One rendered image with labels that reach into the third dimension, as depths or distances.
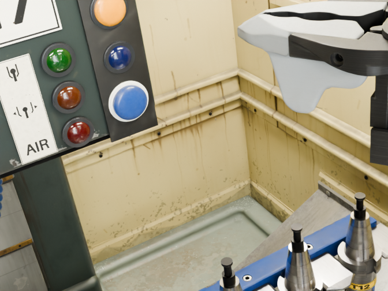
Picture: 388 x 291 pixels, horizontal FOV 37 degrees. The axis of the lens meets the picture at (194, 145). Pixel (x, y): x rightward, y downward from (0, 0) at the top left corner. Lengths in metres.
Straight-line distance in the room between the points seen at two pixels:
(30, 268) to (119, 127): 0.88
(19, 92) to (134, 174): 1.36
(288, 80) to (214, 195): 1.63
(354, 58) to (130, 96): 0.22
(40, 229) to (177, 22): 0.71
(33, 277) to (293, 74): 1.07
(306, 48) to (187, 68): 1.41
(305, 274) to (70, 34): 0.50
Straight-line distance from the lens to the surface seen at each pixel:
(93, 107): 0.49
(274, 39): 0.36
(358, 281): 0.93
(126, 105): 0.49
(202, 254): 1.91
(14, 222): 1.28
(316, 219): 1.62
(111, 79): 0.49
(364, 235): 0.88
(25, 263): 1.34
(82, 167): 1.73
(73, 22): 0.46
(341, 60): 0.34
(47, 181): 1.30
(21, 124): 0.48
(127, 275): 1.90
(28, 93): 0.47
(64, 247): 1.40
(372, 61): 0.33
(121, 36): 0.48
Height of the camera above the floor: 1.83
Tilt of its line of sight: 30 degrees down
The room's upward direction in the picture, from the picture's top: 9 degrees counter-clockwise
